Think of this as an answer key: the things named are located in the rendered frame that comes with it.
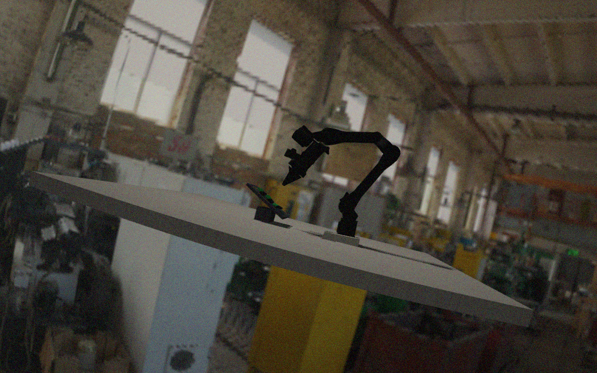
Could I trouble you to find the dark grey switch panel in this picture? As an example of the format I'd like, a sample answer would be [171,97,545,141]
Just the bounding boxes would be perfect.
[246,183,288,223]

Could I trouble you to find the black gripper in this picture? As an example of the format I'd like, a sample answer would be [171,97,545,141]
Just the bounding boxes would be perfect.
[282,150,316,186]

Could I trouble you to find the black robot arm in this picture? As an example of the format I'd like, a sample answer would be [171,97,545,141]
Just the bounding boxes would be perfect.
[292,125,401,237]

